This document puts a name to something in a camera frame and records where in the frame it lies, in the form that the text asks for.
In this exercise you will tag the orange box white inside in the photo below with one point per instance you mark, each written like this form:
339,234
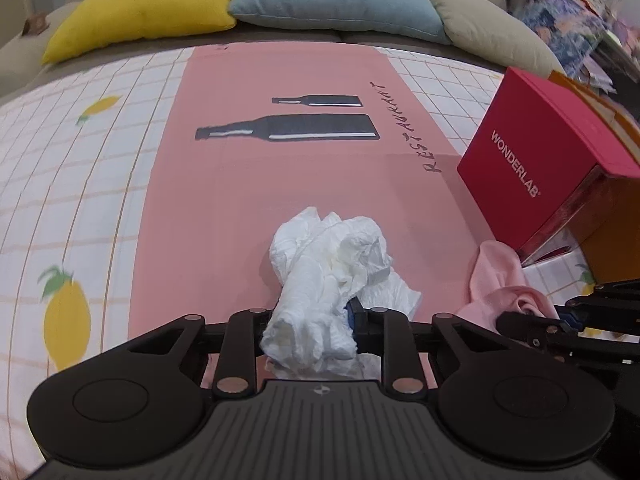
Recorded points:
615,230

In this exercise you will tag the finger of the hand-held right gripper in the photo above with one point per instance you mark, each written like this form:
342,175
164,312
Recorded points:
567,321
610,300

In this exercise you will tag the pink placemat bottle print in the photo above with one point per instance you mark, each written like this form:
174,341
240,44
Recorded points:
250,185

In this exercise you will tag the yellow cushion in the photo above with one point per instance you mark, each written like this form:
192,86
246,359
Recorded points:
150,5

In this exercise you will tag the white paper towel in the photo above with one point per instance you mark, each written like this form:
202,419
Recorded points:
320,280

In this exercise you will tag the beige cushion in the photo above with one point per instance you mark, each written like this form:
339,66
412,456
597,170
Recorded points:
495,35

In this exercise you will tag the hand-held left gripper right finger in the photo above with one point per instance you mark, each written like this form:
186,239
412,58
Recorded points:
354,317

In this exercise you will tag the pink cloth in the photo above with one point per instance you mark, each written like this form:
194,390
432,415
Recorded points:
490,280

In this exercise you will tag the lemon print checked tablecloth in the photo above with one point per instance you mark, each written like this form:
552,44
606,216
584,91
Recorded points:
75,185

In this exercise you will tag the red box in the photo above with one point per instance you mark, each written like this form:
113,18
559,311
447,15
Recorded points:
525,150

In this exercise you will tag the small brown object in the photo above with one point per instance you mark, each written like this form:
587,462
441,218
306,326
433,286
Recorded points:
35,24

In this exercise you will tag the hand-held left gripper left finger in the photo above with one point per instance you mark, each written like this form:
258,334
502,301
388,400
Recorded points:
250,321

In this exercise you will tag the beige sofa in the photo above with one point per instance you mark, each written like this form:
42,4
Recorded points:
15,65

